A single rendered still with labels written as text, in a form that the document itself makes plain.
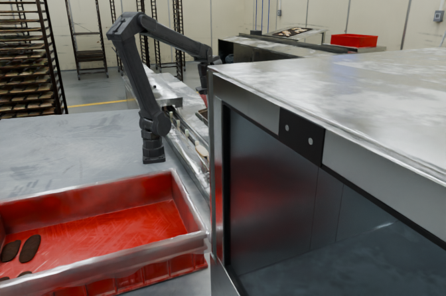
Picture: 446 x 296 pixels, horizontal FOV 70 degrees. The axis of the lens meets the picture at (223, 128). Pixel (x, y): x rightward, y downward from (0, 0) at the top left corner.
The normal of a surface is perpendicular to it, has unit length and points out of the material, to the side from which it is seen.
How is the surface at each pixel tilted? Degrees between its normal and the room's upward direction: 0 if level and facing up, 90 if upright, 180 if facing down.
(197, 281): 0
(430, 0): 90
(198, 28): 90
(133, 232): 0
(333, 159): 90
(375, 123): 0
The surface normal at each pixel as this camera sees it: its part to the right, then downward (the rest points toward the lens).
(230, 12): 0.39, 0.33
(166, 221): -0.01, -0.93
